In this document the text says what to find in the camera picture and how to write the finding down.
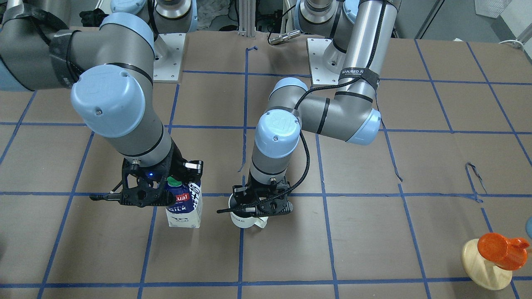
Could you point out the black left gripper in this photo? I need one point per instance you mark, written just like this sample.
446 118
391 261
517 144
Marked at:
238 192

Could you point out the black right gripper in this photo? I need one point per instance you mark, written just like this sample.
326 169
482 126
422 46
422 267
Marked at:
178 162

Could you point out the white mug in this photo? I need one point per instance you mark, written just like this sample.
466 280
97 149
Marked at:
248 221

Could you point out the blue white milk carton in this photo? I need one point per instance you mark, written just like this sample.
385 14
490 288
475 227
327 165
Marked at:
186 208

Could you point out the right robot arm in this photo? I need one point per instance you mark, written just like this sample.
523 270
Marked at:
110 75

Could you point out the metal cylinder connector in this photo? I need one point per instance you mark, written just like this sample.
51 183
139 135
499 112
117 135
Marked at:
283 37

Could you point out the wooden mug tree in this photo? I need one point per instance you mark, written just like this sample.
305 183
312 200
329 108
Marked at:
483 272

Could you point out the orange mug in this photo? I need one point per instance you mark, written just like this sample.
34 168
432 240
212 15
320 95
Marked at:
507 253

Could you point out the aluminium frame post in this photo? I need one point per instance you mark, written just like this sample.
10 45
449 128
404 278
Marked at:
247 16

